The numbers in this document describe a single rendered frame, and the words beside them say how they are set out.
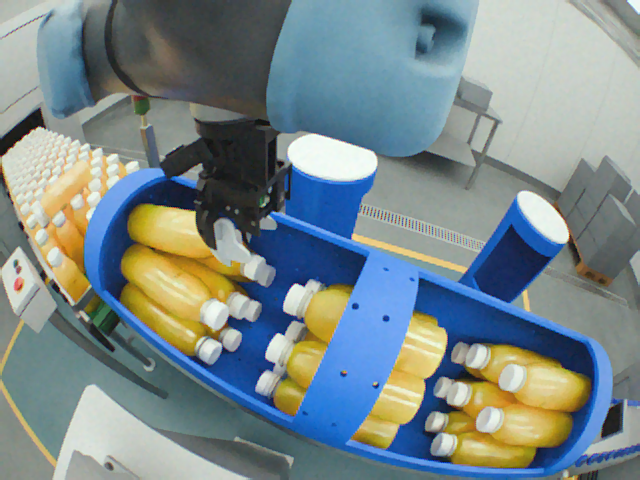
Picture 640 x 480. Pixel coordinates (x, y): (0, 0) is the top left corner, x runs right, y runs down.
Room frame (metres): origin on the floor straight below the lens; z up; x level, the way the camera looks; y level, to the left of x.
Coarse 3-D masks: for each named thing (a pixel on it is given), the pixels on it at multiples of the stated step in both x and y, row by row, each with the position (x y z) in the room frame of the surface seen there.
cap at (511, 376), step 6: (510, 366) 0.10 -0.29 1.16; (516, 366) 0.09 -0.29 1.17; (504, 372) 0.09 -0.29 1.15; (510, 372) 0.09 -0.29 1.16; (516, 372) 0.08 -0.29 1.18; (522, 372) 0.08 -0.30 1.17; (504, 378) 0.08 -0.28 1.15; (510, 378) 0.08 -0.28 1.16; (516, 378) 0.07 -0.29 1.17; (504, 384) 0.07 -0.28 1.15; (510, 384) 0.07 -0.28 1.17; (516, 384) 0.07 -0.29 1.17; (510, 390) 0.06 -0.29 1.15
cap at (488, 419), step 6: (486, 408) 0.05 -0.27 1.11; (492, 408) 0.04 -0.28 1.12; (480, 414) 0.04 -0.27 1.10; (486, 414) 0.04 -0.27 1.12; (492, 414) 0.03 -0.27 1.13; (498, 414) 0.03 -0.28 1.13; (480, 420) 0.03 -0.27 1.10; (486, 420) 0.03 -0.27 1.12; (492, 420) 0.02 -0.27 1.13; (498, 420) 0.02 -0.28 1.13; (480, 426) 0.02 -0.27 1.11; (486, 426) 0.02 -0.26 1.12; (492, 426) 0.02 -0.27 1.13
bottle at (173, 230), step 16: (144, 208) 0.26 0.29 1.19; (160, 208) 0.27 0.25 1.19; (176, 208) 0.27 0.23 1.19; (128, 224) 0.24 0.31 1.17; (144, 224) 0.24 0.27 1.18; (160, 224) 0.24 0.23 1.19; (176, 224) 0.24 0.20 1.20; (192, 224) 0.24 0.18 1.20; (144, 240) 0.22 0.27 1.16; (160, 240) 0.22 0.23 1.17; (176, 240) 0.22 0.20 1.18; (192, 240) 0.22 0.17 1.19; (192, 256) 0.21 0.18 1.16; (208, 256) 0.22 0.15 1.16
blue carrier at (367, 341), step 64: (128, 192) 0.25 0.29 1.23; (192, 192) 0.39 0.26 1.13; (320, 256) 0.31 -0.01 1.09; (384, 256) 0.22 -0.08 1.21; (128, 320) 0.10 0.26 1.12; (256, 320) 0.23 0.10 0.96; (384, 320) 0.13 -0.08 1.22; (448, 320) 0.23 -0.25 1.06; (512, 320) 0.19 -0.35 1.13; (256, 384) 0.09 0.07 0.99; (320, 384) 0.06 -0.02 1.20; (384, 384) 0.07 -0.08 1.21; (576, 448) -0.07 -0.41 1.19
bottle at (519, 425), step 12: (504, 408) 0.04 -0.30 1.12; (516, 408) 0.04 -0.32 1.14; (528, 408) 0.03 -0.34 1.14; (540, 408) 0.02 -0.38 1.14; (504, 420) 0.02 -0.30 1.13; (516, 420) 0.02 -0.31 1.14; (528, 420) 0.01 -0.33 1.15; (540, 420) 0.00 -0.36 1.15; (552, 420) 0.00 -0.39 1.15; (564, 420) -0.01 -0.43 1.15; (492, 432) 0.01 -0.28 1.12; (504, 432) 0.00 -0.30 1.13; (516, 432) 0.00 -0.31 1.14; (528, 432) -0.01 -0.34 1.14; (540, 432) -0.02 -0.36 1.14; (552, 432) -0.03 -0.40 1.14; (564, 432) -0.04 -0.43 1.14; (504, 444) -0.02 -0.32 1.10; (516, 444) -0.03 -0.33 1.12; (528, 444) -0.03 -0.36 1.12; (540, 444) -0.04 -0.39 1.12; (552, 444) -0.05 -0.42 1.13
